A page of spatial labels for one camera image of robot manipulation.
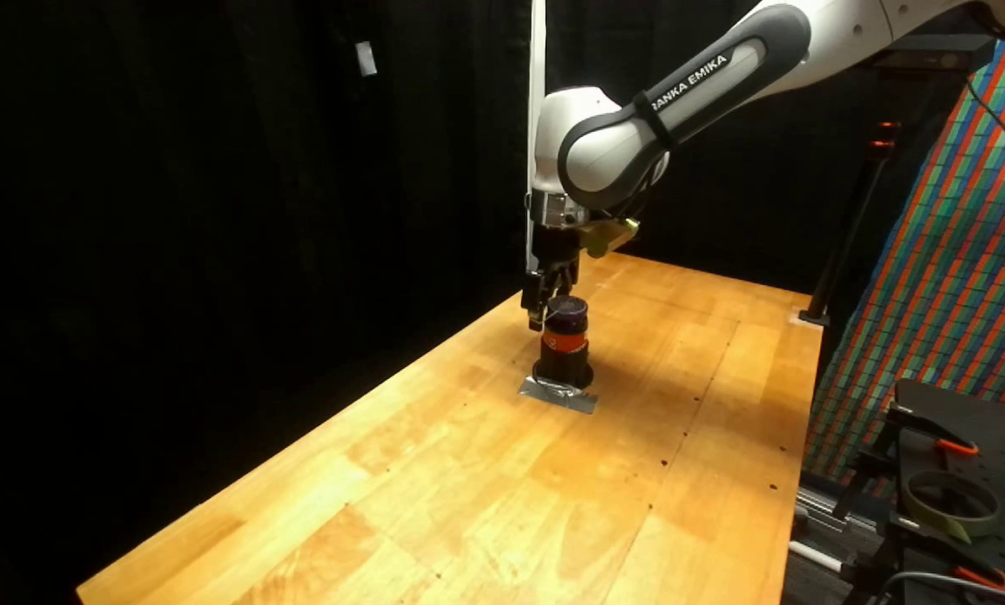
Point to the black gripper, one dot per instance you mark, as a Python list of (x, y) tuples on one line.
[(557, 239)]

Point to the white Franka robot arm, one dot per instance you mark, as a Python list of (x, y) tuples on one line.
[(682, 96)]

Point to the orange rubber band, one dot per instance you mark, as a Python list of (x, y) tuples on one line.
[(565, 345)]

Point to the dark cup with lid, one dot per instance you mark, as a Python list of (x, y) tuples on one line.
[(565, 363)]

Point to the white vertical pole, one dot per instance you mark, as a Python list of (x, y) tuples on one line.
[(536, 111)]

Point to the small white tag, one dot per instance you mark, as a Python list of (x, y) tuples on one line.
[(369, 57)]

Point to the black tripod with orange knobs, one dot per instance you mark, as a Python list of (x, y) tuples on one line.
[(855, 224)]

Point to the hanging patterned fabric sheet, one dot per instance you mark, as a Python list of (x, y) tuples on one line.
[(948, 269)]

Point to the tape roll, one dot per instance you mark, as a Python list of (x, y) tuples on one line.
[(948, 506)]

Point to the aluminium rail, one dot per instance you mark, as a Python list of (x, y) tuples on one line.
[(838, 526)]

